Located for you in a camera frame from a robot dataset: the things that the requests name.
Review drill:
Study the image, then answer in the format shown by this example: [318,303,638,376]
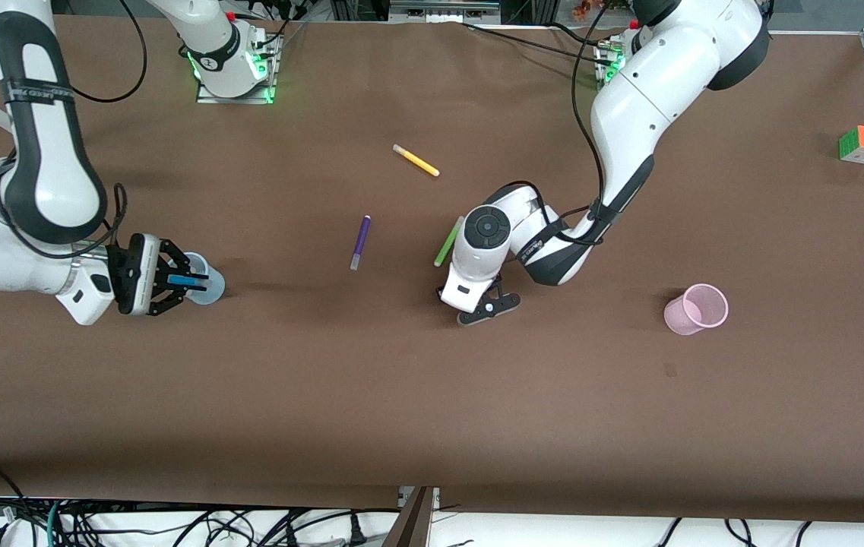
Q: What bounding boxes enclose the brown table leg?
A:
[382,486,434,547]

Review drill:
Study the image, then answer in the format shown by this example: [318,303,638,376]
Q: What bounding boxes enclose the colourful puzzle cube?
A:
[839,125,864,165]

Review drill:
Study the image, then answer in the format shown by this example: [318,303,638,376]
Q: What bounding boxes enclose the grey power strip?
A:
[390,0,502,24]

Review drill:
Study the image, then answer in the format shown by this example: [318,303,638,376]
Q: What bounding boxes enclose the silver metal bracket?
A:
[398,486,441,511]

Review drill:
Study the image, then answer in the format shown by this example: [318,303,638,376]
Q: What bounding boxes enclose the black cable across table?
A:
[462,21,615,68]

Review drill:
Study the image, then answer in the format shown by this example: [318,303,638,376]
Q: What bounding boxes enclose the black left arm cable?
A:
[504,0,635,248]

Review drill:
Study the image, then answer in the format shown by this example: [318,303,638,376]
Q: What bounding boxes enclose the yellow marker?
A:
[392,144,441,178]

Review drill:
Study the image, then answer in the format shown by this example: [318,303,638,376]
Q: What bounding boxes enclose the purple marker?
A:
[349,215,372,272]

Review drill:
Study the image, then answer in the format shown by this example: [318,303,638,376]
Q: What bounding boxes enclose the translucent pink cup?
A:
[663,283,729,337]

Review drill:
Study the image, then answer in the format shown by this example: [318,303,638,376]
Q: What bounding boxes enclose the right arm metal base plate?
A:
[195,30,279,106]

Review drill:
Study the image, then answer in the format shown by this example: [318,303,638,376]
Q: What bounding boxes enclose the translucent blue cup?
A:
[184,251,226,306]

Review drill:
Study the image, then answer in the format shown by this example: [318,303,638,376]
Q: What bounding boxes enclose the tangled black floor cables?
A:
[59,500,402,547]

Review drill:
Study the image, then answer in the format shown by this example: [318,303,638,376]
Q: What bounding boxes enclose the green marker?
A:
[433,217,465,268]

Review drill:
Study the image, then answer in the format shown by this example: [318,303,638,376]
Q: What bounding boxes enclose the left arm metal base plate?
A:
[593,36,626,93]

